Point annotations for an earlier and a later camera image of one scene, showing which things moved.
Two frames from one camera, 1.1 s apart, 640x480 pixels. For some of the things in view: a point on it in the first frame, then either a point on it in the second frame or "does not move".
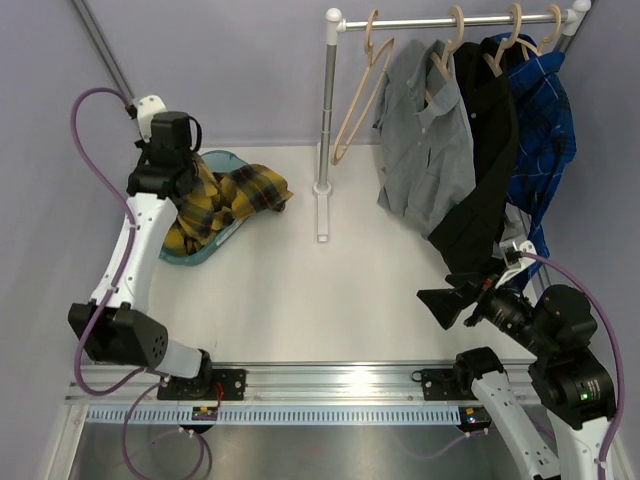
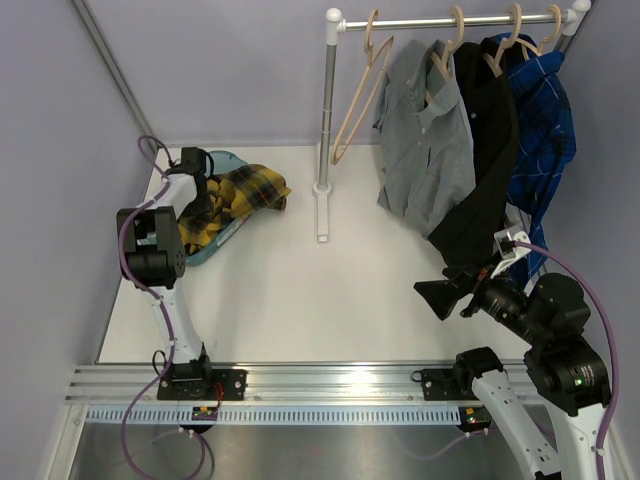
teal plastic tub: x=216 y=162 does not move
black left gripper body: x=194 y=169 → x=202 y=205
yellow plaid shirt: x=218 y=199 does not move
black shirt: x=470 y=237 does not move
